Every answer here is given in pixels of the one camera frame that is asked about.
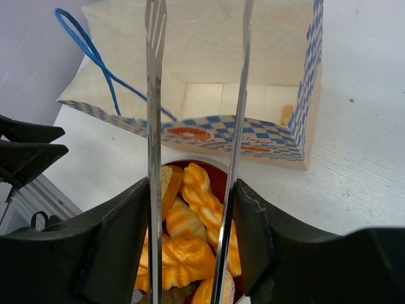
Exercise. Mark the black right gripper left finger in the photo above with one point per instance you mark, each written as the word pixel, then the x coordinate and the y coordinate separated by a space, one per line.
pixel 90 258

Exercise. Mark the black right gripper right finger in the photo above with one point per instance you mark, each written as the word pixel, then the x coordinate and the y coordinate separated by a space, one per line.
pixel 285 260

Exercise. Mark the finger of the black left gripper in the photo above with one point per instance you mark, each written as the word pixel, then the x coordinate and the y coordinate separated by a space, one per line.
pixel 27 150

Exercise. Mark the metal serving tongs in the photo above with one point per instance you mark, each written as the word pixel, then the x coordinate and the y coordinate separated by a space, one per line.
pixel 155 24

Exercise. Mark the oval golden bread roll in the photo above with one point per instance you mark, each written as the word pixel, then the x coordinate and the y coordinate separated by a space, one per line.
pixel 203 292

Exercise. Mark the brown chocolate bread lump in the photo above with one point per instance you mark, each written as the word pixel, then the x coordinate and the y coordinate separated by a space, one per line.
pixel 176 295

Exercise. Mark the long twisted bread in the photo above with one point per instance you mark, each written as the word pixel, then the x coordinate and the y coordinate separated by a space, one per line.
pixel 185 259

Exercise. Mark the checkered paper bag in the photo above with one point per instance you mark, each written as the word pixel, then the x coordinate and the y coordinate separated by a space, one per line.
pixel 202 63

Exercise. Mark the red round plate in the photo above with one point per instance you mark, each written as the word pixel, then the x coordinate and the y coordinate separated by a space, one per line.
pixel 218 180

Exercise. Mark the aluminium frame rail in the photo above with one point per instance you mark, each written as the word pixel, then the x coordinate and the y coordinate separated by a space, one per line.
pixel 41 195

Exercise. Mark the round glazed ring bread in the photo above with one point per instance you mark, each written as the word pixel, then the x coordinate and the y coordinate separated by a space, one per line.
pixel 182 221

